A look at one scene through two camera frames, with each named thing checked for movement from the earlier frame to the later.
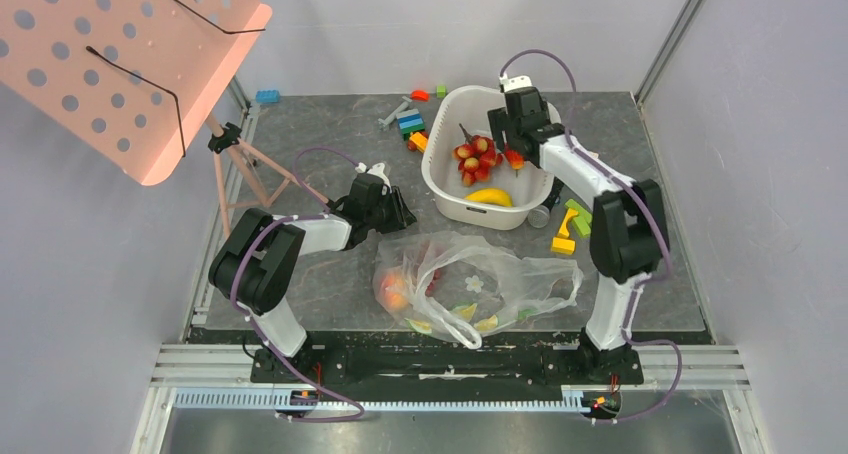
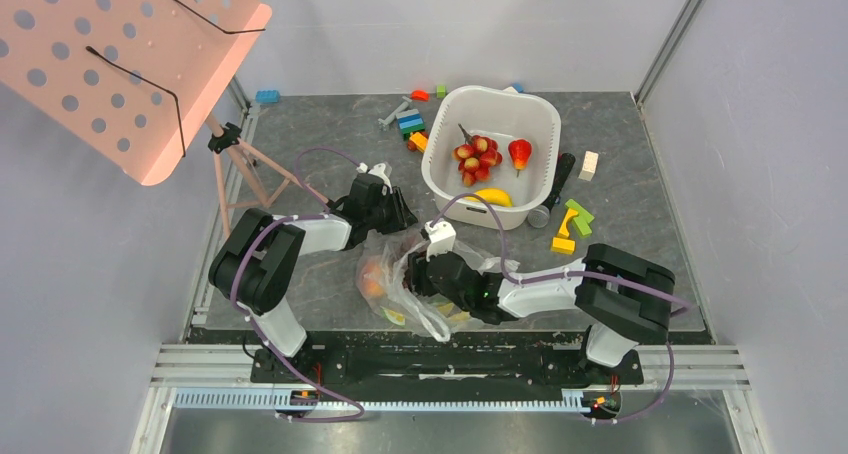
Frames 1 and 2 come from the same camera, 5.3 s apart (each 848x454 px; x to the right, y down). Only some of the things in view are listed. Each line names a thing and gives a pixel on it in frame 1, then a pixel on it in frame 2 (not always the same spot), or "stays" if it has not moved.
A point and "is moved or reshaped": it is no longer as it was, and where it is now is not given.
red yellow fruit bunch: [476, 157] stays
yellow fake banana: [491, 195] stays
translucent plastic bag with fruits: [453, 285] is moved or reshaped
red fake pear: [515, 159] stays
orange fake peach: [395, 290] → [373, 279]
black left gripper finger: [395, 214] stays
